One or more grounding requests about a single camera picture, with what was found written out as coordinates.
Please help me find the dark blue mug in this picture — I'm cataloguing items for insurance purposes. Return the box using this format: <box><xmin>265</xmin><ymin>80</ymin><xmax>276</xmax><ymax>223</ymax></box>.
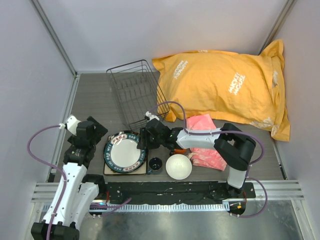
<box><xmin>147</xmin><ymin>157</ymin><xmax>163</xmax><ymax>175</ymax></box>

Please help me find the orange glass mug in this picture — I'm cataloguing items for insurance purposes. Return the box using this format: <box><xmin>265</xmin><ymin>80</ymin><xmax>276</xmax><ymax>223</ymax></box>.
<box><xmin>170</xmin><ymin>149</ymin><xmax>187</xmax><ymax>156</ymax></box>

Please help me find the square floral plate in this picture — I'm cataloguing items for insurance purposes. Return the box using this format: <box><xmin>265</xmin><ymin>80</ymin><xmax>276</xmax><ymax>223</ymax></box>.
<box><xmin>103</xmin><ymin>134</ymin><xmax>148</xmax><ymax>176</ymax></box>

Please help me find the pink patterned cloth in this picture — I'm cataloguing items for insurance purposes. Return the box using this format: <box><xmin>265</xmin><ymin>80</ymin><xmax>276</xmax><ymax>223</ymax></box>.
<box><xmin>186</xmin><ymin>114</ymin><xmax>228</xmax><ymax>172</ymax></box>

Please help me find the white slotted cable duct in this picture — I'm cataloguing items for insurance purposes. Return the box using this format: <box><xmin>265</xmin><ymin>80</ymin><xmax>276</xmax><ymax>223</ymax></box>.
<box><xmin>88</xmin><ymin>202</ymin><xmax>230</xmax><ymax>213</ymax></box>

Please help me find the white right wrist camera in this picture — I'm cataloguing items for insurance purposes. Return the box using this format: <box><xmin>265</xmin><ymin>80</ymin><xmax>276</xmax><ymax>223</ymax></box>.
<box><xmin>144</xmin><ymin>111</ymin><xmax>160</xmax><ymax>121</ymax></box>

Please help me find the white bowl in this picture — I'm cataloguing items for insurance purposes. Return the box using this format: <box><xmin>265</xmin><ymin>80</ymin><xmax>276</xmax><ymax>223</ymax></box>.
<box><xmin>165</xmin><ymin>154</ymin><xmax>193</xmax><ymax>180</ymax></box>

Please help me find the green rimmed white plate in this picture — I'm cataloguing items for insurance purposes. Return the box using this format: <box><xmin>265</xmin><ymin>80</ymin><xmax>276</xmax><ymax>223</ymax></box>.
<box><xmin>103</xmin><ymin>132</ymin><xmax>147</xmax><ymax>174</ymax></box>

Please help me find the grey wire dish rack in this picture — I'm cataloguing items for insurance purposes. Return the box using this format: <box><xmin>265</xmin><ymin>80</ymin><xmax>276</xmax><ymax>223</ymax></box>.
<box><xmin>106</xmin><ymin>59</ymin><xmax>169</xmax><ymax>131</ymax></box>

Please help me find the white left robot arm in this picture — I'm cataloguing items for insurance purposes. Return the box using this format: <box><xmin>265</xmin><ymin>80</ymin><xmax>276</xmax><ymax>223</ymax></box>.
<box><xmin>30</xmin><ymin>115</ymin><xmax>108</xmax><ymax>240</ymax></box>

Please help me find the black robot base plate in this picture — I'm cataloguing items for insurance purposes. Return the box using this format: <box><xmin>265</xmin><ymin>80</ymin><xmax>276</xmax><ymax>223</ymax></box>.
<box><xmin>99</xmin><ymin>181</ymin><xmax>258</xmax><ymax>205</ymax></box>

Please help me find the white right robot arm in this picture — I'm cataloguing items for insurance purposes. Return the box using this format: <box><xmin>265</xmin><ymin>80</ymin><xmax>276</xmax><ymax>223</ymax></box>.
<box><xmin>137</xmin><ymin>119</ymin><xmax>256</xmax><ymax>198</ymax></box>

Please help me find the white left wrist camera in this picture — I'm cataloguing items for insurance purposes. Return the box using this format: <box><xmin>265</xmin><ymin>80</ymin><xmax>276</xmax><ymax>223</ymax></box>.
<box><xmin>59</xmin><ymin>115</ymin><xmax>81</xmax><ymax>136</ymax></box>

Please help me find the yellow Mickey Mouse pillow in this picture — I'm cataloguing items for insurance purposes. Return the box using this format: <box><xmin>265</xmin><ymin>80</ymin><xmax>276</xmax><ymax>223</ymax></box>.
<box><xmin>152</xmin><ymin>39</ymin><xmax>291</xmax><ymax>142</ymax></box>

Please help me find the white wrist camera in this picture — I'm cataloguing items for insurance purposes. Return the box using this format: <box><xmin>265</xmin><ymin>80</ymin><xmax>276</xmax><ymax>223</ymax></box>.
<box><xmin>59</xmin><ymin>115</ymin><xmax>81</xmax><ymax>136</ymax></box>
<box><xmin>144</xmin><ymin>111</ymin><xmax>160</xmax><ymax>121</ymax></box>

